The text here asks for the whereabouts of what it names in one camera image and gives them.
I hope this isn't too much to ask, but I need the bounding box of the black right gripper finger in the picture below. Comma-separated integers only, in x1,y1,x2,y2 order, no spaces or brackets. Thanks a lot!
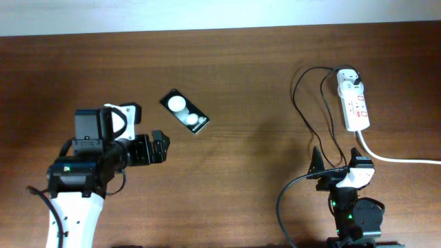
349,147,373,168
307,146,325,179

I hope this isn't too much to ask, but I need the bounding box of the black smartphone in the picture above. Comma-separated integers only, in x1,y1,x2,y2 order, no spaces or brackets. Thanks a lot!
159,89,210,134

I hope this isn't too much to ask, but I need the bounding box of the black USB charging cable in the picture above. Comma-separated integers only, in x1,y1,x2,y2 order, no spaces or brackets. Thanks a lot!
291,64,362,169

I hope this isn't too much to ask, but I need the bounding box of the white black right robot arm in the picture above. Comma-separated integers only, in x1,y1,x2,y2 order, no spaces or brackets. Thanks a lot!
308,147,405,248

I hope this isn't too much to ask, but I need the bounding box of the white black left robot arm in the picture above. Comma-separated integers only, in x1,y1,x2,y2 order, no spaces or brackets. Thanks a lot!
46,103,170,247

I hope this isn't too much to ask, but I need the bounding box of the white USB charger adapter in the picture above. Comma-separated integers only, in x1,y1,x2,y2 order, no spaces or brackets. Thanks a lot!
337,69,364,99

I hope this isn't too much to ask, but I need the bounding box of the white power strip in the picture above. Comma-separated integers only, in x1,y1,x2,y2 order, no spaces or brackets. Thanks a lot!
339,93,370,132

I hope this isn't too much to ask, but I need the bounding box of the white power strip cord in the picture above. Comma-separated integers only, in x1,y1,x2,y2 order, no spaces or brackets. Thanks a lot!
355,130,441,165

